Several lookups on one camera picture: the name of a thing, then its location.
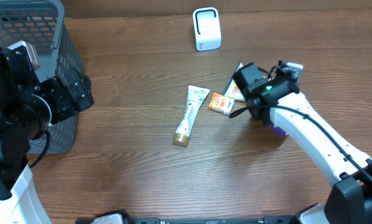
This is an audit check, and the white cream tube gold cap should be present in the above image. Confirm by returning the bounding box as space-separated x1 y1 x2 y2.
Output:
173 85 210 147

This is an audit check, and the small orange snack packet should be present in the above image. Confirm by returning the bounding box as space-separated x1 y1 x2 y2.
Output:
208 93 235 115

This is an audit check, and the colourful wet wipes pack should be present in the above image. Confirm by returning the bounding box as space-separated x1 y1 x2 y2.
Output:
222 62 246 101

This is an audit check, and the purple sanitary pad pack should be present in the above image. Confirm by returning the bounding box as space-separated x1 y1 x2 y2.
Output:
269 125 287 137

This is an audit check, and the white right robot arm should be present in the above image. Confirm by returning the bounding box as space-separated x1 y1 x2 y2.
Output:
229 61 372 224

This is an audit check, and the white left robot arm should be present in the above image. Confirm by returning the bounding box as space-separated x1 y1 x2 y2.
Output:
0 45 94 223

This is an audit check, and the white barcode scanner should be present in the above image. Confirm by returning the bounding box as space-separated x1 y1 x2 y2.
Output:
192 7 221 51

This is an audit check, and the grey plastic mesh basket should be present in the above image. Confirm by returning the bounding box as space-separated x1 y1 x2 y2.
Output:
0 0 85 155

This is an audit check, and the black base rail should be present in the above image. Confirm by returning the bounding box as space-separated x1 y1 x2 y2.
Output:
77 210 323 224

